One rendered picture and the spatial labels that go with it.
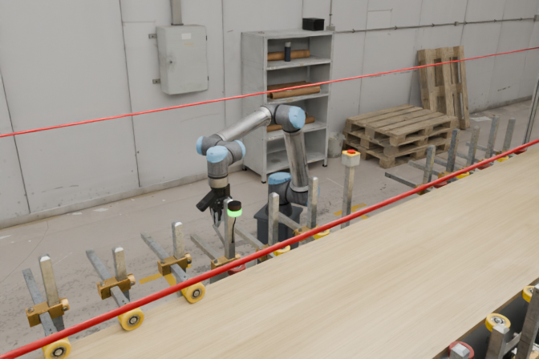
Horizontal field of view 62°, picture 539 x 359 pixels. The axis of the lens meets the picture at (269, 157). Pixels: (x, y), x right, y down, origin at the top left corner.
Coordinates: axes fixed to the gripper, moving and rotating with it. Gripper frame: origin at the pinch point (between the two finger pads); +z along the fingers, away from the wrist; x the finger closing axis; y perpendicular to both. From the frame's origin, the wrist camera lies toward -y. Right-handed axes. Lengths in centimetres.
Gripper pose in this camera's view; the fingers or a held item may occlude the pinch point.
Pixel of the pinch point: (216, 224)
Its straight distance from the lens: 212.4
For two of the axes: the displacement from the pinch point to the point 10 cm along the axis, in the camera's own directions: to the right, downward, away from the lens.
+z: -0.1, 9.3, 3.7
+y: 8.0, -2.2, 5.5
